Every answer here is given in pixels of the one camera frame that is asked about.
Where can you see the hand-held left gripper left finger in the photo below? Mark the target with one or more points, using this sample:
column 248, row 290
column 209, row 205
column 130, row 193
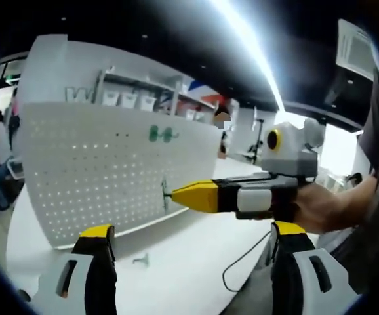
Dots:
column 94, row 262

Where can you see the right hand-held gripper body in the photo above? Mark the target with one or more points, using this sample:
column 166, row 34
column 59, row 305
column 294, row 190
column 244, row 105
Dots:
column 294, row 154

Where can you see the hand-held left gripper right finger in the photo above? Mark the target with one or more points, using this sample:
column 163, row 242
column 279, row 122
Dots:
column 291, row 262

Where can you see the green hook assembly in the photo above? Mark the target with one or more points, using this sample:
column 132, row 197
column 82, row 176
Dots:
column 166, row 195
column 155, row 133
column 142, row 260
column 168, row 134

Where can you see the white perforated mounting plate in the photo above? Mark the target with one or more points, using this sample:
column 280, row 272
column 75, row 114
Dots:
column 94, row 170

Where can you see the person's right hand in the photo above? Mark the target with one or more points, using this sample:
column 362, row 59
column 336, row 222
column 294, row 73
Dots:
column 317, row 210

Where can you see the black stand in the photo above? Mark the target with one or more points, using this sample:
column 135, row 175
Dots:
column 260, row 131

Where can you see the long ceiling light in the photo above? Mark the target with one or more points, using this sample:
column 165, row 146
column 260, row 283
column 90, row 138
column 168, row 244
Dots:
column 258, row 55

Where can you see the ceiling air conditioner unit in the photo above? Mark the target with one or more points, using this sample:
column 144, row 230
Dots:
column 353, row 49

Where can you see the white storage bin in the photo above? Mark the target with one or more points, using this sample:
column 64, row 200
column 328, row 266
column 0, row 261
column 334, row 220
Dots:
column 128, row 100
column 147, row 102
column 111, row 98

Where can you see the grey metal shelf rack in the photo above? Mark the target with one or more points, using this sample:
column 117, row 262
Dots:
column 137, row 82

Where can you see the white display partition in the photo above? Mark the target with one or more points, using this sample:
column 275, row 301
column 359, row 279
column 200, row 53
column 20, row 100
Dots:
column 51, row 65

